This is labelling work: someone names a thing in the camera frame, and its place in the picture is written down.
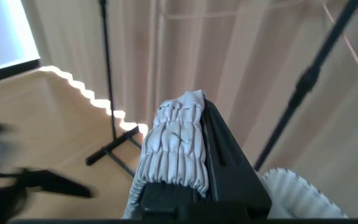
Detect black clothes rack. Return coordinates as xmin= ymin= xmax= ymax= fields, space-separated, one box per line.
xmin=85 ymin=0 xmax=358 ymax=179

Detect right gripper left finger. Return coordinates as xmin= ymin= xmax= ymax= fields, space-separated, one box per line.
xmin=140 ymin=182 xmax=211 ymax=218

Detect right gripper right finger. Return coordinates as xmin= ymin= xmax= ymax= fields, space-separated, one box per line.
xmin=200 ymin=98 xmax=273 ymax=218

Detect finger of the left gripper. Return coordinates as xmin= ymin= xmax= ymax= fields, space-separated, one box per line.
xmin=19 ymin=167 xmax=95 ymax=199

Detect white laundry basket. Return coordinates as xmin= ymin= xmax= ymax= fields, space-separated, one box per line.
xmin=257 ymin=167 xmax=349 ymax=219

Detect pale grey shorts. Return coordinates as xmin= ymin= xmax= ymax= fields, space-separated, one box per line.
xmin=122 ymin=89 xmax=210 ymax=219

